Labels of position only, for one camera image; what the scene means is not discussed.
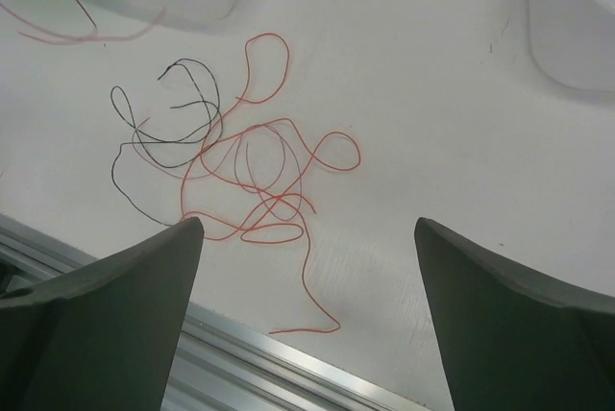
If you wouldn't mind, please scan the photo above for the white plastic tub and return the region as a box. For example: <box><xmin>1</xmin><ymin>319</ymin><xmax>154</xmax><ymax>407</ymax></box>
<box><xmin>529</xmin><ymin>0</ymin><xmax>614</xmax><ymax>92</ymax></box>

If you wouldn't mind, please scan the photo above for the aluminium mounting rail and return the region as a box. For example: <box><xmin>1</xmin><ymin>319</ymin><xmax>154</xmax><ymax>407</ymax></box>
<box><xmin>0</xmin><ymin>226</ymin><xmax>433</xmax><ymax>411</ymax></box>

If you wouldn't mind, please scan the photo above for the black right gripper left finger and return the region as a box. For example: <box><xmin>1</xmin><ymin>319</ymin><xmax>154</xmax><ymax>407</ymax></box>
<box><xmin>1</xmin><ymin>218</ymin><xmax>204</xmax><ymax>410</ymax></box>

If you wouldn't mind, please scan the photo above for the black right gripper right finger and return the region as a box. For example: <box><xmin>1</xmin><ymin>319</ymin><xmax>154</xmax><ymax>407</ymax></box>
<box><xmin>414</xmin><ymin>218</ymin><xmax>614</xmax><ymax>410</ymax></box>

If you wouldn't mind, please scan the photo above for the pink wire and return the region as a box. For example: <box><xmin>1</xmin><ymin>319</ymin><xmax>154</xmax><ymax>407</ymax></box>
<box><xmin>0</xmin><ymin>0</ymin><xmax>167</xmax><ymax>46</ymax></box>

